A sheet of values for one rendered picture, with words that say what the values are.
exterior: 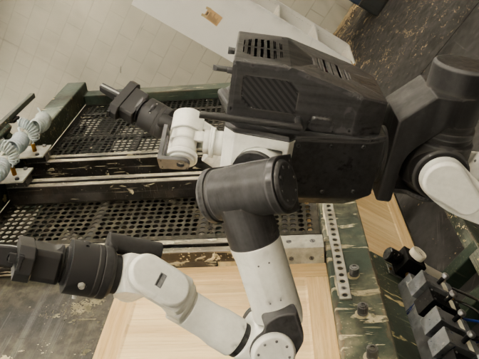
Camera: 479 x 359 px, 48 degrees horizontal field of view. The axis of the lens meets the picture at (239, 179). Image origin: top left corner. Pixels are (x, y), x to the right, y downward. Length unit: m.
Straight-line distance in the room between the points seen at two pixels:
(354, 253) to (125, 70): 5.71
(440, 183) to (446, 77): 0.20
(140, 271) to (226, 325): 0.18
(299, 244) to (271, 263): 0.59
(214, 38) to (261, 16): 0.48
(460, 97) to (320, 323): 0.62
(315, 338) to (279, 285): 0.40
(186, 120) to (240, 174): 0.28
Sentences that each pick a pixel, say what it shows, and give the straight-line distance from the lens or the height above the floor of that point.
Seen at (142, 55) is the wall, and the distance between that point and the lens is 6.83.
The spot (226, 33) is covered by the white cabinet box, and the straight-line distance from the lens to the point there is 5.12.
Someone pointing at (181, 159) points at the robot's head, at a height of 1.41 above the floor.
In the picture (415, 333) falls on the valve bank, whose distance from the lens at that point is 1.35.
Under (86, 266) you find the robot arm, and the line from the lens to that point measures 0.88.
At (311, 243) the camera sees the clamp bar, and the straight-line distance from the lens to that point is 1.49.
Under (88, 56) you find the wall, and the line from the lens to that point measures 7.03.
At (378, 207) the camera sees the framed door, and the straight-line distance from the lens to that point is 2.52.
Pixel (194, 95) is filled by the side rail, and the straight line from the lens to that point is 2.77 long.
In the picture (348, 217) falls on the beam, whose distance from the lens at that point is 1.65.
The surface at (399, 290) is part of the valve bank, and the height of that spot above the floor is 0.74.
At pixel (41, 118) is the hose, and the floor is 1.84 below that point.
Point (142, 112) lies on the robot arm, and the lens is 1.42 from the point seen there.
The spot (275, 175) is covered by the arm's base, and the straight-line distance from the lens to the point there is 0.84.
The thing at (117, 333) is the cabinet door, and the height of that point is 1.32.
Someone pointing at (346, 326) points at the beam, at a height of 0.89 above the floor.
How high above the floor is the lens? 1.51
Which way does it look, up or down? 12 degrees down
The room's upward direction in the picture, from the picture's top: 62 degrees counter-clockwise
